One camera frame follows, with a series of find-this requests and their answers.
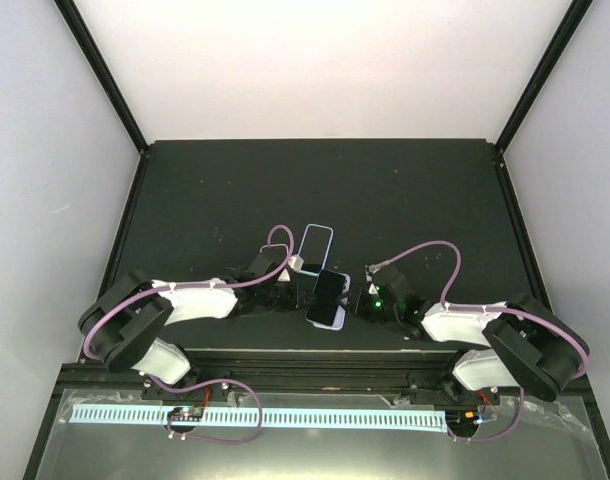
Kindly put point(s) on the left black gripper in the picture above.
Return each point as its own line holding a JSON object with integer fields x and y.
{"x": 296, "y": 301}

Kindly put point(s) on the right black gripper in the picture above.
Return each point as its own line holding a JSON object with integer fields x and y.
{"x": 357, "y": 306}

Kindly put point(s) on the teal phone case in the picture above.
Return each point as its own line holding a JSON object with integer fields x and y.
{"x": 329, "y": 297}

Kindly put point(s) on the light blue phone case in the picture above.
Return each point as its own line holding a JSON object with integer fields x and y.
{"x": 316, "y": 247}

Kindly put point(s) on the pink-edged phone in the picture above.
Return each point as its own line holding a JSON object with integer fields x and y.
{"x": 316, "y": 250}

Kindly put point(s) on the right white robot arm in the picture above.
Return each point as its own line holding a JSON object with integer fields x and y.
{"x": 518, "y": 343}

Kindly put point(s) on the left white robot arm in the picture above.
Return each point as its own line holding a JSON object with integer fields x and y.
{"x": 122, "y": 329}

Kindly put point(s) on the right controller board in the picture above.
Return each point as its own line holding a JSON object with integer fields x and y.
{"x": 468, "y": 417}

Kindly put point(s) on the controller board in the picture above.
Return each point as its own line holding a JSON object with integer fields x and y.
{"x": 468, "y": 417}
{"x": 185, "y": 414}

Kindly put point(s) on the left controller board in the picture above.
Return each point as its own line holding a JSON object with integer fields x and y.
{"x": 185, "y": 414}

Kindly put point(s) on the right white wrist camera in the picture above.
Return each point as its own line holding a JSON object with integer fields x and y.
{"x": 371, "y": 287}

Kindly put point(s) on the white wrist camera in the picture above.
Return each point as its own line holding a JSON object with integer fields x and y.
{"x": 371, "y": 287}
{"x": 292, "y": 268}

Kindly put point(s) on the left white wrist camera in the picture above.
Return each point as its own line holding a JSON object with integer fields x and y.
{"x": 292, "y": 268}

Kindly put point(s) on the white slotted cable duct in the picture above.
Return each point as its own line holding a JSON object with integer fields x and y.
{"x": 294, "y": 418}

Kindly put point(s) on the left black frame post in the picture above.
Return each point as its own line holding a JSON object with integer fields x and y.
{"x": 72, "y": 16}

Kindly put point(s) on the black frame post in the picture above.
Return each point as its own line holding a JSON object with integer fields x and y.
{"x": 72, "y": 16}
{"x": 557, "y": 45}

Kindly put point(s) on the right black frame post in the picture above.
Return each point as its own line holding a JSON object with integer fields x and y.
{"x": 557, "y": 45}

